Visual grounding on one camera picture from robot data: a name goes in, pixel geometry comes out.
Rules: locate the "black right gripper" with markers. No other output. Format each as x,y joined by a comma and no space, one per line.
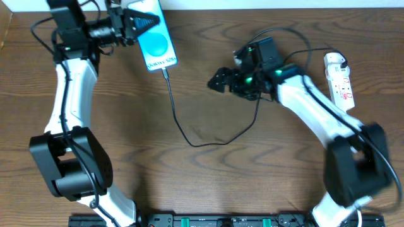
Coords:
234,81

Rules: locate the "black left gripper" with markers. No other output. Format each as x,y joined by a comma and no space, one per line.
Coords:
128,26

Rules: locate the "blue Galaxy smartphone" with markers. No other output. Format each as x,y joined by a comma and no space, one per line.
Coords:
155,44

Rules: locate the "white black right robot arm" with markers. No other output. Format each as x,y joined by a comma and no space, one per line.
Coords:
356,162

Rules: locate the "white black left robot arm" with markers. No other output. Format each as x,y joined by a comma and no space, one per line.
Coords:
72,162

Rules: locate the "white charger adapter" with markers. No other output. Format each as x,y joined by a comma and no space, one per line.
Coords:
335,71

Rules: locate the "white power strip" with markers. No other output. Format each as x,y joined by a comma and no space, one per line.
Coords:
340,90

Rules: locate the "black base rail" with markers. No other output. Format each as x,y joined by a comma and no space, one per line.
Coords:
285,219

